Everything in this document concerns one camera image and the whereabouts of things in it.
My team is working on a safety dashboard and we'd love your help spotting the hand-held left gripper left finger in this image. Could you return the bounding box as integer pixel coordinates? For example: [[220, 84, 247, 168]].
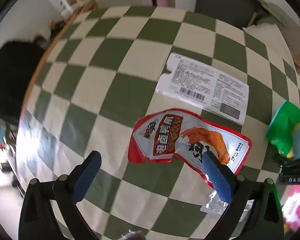
[[19, 151, 102, 240]]

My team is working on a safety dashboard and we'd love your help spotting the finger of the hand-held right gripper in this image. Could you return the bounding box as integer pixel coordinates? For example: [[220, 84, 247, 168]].
[[274, 152, 300, 176]]

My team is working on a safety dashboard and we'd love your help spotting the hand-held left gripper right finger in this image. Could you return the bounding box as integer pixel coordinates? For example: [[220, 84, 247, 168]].
[[202, 151, 285, 240]]

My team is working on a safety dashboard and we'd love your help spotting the green snack bag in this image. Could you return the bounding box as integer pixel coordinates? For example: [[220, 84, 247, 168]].
[[264, 100, 300, 158]]

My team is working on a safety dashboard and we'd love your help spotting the red white snack packet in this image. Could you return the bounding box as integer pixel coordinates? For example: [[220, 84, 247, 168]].
[[127, 108, 252, 190]]

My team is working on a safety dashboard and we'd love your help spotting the clear plastic wrapper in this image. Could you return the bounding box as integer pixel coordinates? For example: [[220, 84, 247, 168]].
[[199, 191, 232, 214]]

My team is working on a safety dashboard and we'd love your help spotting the pink patterned paper bag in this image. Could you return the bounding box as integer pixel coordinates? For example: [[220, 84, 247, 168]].
[[281, 184, 300, 231]]

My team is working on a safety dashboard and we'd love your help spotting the grey fuzzy cloth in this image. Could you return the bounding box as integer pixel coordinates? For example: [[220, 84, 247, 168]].
[[120, 231, 147, 240]]

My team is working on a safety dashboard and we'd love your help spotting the white flat printed packet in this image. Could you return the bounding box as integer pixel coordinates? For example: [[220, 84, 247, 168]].
[[155, 52, 250, 125]]

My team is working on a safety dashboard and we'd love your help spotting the green checkered tablecloth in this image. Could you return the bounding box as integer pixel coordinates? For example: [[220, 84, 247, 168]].
[[15, 5, 300, 240]]

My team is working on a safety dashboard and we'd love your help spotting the white pillow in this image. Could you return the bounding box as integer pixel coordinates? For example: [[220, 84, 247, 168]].
[[242, 21, 300, 56]]

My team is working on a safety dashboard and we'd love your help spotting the chair with black jacket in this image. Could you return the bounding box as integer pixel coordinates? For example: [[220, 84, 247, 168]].
[[0, 36, 52, 128]]

